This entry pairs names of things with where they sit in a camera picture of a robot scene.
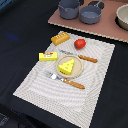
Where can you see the yellow toy cheese wedge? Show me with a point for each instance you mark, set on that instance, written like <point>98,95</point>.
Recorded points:
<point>66,68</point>

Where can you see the yellow butter box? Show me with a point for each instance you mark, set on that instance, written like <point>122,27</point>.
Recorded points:
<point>48,56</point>

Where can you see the red toy tomato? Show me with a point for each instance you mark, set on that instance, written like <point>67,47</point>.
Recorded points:
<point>79,43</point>

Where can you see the toy bread loaf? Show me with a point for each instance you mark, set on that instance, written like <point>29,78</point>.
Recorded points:
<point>60,38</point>

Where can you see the grey toy pot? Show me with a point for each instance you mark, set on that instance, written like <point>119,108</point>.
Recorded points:
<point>69,9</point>

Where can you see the round beige plate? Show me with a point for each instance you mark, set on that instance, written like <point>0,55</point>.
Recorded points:
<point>77,68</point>

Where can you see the white woven placemat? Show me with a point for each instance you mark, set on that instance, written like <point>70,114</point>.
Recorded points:
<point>63,100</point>

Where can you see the grey toy saucepan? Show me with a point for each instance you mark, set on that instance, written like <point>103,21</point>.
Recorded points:
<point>91,13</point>

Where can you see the beige bowl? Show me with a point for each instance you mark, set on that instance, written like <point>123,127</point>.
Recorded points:
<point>122,14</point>

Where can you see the fork with wooden handle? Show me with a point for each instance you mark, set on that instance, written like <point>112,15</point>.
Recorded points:
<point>67,81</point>

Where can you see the knife with wooden handle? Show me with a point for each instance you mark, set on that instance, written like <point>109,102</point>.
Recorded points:
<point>80,56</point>

